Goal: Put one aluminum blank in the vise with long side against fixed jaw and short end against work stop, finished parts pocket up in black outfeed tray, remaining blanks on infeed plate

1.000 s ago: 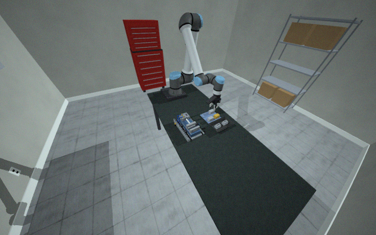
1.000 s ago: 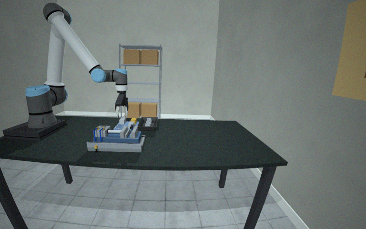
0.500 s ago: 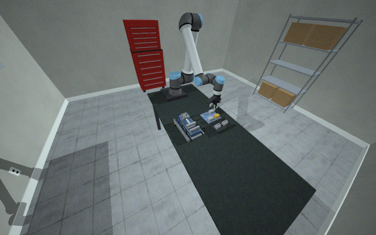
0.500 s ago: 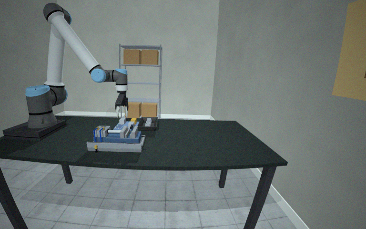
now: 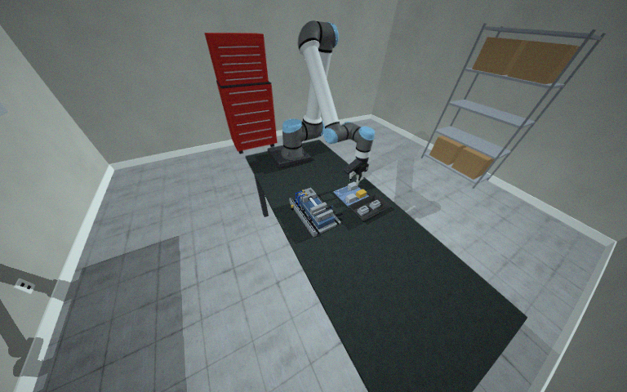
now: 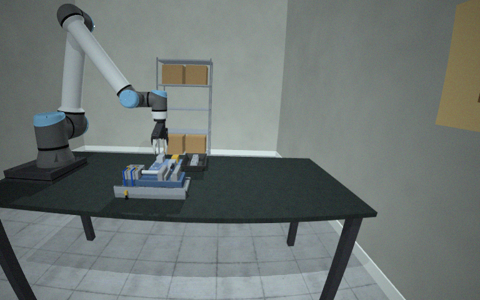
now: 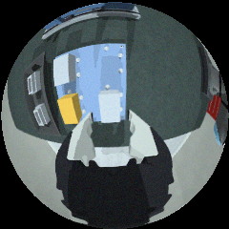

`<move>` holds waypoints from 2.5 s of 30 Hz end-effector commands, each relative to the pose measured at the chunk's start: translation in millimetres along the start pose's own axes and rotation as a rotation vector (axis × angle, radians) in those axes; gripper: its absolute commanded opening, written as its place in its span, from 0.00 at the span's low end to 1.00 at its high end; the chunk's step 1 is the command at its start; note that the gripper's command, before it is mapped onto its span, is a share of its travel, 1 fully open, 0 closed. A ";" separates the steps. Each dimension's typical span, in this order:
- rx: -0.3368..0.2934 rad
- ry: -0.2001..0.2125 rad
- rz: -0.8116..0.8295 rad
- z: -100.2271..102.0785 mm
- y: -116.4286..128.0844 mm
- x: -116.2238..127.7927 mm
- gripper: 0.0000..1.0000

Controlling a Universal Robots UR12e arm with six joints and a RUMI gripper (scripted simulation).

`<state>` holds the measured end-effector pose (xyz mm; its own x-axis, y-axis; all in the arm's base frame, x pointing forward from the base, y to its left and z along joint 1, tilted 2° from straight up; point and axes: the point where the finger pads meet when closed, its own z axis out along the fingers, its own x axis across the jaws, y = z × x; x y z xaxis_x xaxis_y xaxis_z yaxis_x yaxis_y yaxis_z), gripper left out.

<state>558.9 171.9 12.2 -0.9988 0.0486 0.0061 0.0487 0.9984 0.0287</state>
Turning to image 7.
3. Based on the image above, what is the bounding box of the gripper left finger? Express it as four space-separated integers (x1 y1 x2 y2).
55 112 96 191

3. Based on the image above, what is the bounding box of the yellow block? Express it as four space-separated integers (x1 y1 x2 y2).
57 93 82 124

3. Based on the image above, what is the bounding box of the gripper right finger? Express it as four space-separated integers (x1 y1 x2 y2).
128 110 174 184

